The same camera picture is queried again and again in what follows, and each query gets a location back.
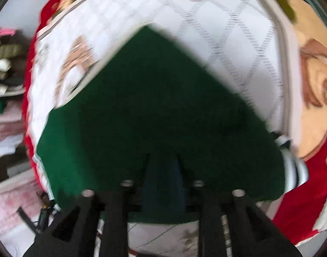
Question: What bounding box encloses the row of hanging clothes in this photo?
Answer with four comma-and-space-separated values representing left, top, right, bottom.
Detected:
0, 27, 31, 156

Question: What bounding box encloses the red floral blanket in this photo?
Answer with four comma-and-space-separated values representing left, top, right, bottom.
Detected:
22, 0, 327, 247

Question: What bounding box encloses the white diamond-pattern sheet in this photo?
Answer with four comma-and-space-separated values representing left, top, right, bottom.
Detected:
26, 0, 300, 257

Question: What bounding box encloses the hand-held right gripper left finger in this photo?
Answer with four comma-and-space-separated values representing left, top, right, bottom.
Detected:
23, 152, 165, 257

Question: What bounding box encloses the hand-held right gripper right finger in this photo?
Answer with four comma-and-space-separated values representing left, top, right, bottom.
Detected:
166, 153, 303, 257

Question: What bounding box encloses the green and cream varsity jacket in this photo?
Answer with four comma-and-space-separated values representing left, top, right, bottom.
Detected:
35, 24, 310, 224

